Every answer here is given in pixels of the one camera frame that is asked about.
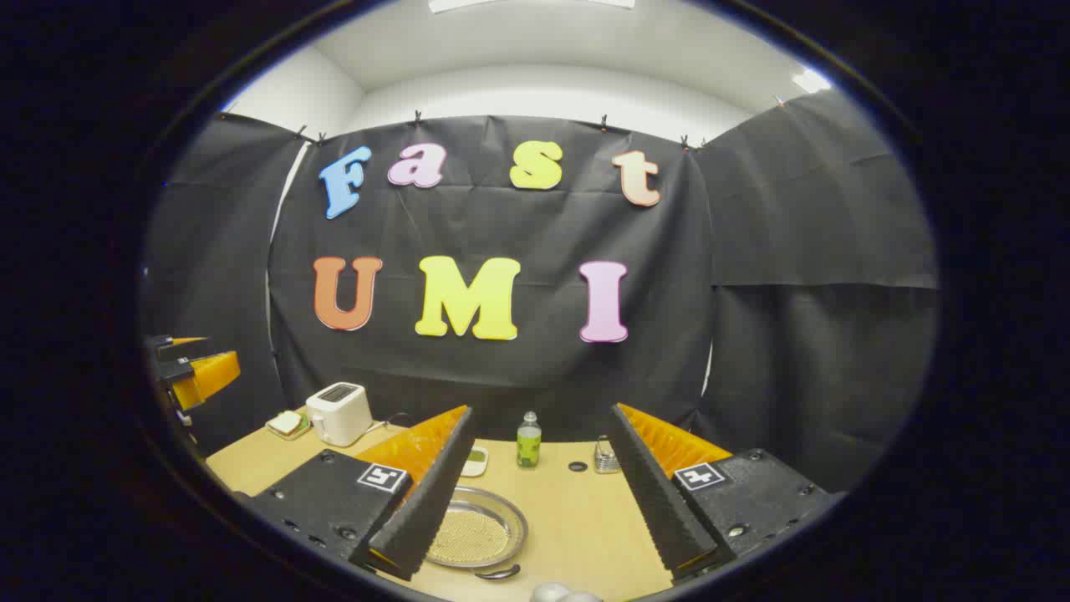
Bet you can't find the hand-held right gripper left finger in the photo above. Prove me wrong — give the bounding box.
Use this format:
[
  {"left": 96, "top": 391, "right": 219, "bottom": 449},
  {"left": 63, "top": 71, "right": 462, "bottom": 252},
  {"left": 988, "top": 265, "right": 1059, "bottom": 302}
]
[{"left": 248, "top": 406, "right": 477, "bottom": 582}]

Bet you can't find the white round object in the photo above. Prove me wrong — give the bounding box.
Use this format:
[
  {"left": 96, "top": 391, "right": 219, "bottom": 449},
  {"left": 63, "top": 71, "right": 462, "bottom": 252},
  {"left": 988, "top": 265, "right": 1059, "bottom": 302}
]
[{"left": 531, "top": 582, "right": 603, "bottom": 602}]

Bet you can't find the stainless steel pot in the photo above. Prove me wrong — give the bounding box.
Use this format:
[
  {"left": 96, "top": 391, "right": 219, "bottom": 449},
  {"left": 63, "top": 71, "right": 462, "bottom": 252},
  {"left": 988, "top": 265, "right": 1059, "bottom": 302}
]
[{"left": 425, "top": 487, "right": 529, "bottom": 581}]

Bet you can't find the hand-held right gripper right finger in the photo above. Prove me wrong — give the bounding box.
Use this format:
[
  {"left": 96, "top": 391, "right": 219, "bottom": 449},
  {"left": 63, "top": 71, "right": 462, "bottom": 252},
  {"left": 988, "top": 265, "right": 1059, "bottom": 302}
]
[{"left": 608, "top": 403, "right": 837, "bottom": 584}]

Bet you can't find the green label drink bottle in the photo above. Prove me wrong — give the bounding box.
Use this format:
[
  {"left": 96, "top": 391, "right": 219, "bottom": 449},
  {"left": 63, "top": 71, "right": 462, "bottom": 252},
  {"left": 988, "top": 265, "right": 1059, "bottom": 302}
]
[{"left": 516, "top": 411, "right": 543, "bottom": 469}]

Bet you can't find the black backdrop cloth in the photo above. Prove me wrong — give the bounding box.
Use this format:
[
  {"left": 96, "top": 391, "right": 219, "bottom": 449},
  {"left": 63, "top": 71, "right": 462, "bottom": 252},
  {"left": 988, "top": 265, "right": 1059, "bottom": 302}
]
[{"left": 138, "top": 88, "right": 941, "bottom": 494}]

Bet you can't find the white toaster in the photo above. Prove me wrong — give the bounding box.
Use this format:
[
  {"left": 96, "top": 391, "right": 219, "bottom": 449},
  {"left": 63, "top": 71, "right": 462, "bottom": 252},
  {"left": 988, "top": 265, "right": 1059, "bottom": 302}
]
[{"left": 305, "top": 382, "right": 374, "bottom": 447}]

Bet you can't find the long ceiling light panel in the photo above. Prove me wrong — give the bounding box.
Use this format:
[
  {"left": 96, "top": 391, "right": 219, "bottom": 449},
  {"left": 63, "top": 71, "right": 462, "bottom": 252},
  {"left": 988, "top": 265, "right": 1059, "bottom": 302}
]
[{"left": 428, "top": 0, "right": 636, "bottom": 13}]

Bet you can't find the small dish with bread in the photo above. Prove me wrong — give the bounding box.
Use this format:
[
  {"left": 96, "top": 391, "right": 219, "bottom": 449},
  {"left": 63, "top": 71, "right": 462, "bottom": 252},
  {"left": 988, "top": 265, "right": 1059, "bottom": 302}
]
[{"left": 265, "top": 410, "right": 313, "bottom": 441}]

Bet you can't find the pile of soybeans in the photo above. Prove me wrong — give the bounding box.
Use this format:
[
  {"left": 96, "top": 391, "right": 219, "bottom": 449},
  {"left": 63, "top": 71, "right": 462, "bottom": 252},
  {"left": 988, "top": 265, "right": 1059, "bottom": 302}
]
[{"left": 428, "top": 506, "right": 512, "bottom": 565}]

